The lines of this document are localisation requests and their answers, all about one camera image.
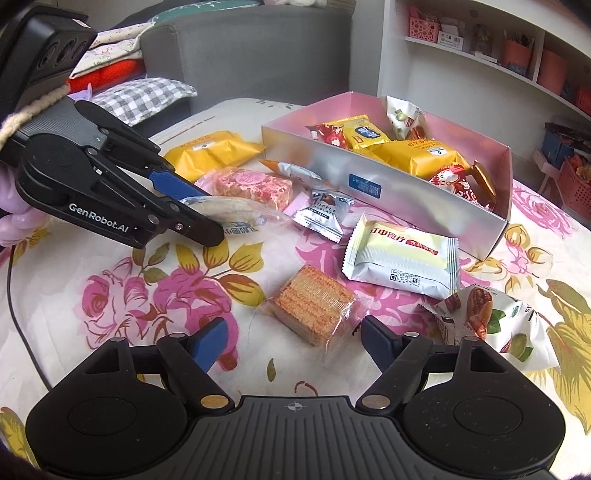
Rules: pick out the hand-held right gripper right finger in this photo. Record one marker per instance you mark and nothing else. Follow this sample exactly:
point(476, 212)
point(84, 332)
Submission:
point(376, 342)

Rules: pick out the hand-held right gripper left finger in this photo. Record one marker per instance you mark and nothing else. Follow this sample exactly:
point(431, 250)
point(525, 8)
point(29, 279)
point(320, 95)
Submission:
point(210, 345)

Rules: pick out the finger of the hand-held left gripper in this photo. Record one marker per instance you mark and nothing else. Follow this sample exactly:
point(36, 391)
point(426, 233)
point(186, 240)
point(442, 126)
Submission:
point(166, 181)
point(203, 230)

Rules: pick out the clear flatbread packet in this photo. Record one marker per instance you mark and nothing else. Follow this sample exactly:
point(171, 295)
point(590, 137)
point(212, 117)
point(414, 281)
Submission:
point(240, 212)

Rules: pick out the large yellow snack packet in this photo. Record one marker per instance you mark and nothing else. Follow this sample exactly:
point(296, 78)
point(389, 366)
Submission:
point(415, 157)
point(212, 152)

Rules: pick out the pink rice cake bar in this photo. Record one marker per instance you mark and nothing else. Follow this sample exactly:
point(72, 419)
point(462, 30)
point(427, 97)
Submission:
point(251, 187)

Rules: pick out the clear wafer packet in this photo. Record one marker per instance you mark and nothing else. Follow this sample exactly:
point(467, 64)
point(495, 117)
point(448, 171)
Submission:
point(314, 304)

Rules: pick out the white yellow snack packet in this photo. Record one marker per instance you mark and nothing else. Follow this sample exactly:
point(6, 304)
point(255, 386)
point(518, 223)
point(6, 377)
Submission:
point(401, 263)

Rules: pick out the orange white snack packet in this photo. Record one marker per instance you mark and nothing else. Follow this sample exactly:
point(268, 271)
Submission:
point(295, 170)

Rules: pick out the silver chocolate packet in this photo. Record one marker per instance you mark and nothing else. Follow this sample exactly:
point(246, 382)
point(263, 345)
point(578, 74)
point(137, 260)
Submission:
point(323, 214)

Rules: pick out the white green date packet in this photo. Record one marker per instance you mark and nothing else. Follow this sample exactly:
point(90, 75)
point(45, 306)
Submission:
point(401, 115)
point(508, 318)

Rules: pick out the pink cardboard box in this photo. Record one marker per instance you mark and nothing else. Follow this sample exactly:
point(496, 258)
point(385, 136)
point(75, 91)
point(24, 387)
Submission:
point(323, 161)

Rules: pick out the small yellow blue-label packet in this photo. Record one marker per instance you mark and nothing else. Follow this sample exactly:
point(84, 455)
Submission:
point(367, 134)

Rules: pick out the golden brown snack packet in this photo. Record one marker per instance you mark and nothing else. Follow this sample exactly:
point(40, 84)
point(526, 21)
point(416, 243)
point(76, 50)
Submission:
point(485, 184)

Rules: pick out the person's left hand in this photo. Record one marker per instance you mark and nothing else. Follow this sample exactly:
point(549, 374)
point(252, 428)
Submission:
point(18, 226)

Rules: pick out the grey plaid pillow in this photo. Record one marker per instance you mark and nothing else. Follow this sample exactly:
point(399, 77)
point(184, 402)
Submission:
point(138, 99)

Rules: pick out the red cushion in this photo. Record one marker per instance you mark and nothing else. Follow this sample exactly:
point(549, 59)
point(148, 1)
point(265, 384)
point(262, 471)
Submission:
point(115, 74)

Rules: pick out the light patterned cushion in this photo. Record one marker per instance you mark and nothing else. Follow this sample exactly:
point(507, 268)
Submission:
point(115, 46)

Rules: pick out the grey sofa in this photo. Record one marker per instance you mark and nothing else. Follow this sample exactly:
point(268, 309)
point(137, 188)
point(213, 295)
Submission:
point(258, 55)

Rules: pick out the teal patterned cushion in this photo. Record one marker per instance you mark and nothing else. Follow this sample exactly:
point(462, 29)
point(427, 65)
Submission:
point(194, 8)

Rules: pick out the white low rack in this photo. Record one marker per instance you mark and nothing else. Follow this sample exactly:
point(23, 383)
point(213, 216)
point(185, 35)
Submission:
point(547, 168)

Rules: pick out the white bookshelf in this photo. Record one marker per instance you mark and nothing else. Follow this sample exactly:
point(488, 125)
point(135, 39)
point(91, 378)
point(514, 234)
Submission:
point(392, 60)

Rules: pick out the pink floor basket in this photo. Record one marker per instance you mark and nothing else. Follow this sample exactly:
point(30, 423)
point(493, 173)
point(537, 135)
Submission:
point(577, 184)

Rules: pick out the blue storage box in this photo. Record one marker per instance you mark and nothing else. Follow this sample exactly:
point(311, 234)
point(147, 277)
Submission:
point(556, 143)

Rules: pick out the pink perforated basket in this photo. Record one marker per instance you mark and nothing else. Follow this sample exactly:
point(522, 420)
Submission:
point(422, 30)

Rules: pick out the white labelled box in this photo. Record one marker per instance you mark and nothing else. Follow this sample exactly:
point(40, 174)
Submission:
point(450, 37)

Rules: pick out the orange pen holder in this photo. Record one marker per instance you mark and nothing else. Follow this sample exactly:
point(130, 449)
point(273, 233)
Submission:
point(516, 57)
point(551, 71)

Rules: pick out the red basket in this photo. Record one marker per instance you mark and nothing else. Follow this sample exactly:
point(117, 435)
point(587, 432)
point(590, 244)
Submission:
point(584, 101)

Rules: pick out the clear jar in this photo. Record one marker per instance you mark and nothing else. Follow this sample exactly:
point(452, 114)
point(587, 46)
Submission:
point(482, 40)

